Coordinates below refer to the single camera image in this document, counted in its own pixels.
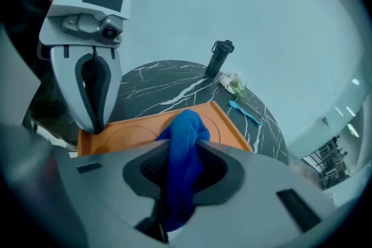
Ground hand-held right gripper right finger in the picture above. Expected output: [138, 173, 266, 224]
[178, 139, 348, 243]

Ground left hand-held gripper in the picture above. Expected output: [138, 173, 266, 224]
[38, 0, 135, 135]

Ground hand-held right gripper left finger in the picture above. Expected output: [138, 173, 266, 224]
[53, 138, 171, 229]

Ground orange box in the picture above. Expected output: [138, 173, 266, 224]
[77, 100, 253, 158]

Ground blue cloth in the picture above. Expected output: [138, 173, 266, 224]
[155, 109, 211, 233]

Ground person's dark clothing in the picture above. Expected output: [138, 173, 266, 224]
[4, 0, 80, 152]

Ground white flowers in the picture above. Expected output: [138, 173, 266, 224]
[218, 69, 251, 103]

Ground black bottle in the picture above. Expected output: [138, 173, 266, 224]
[204, 39, 235, 80]

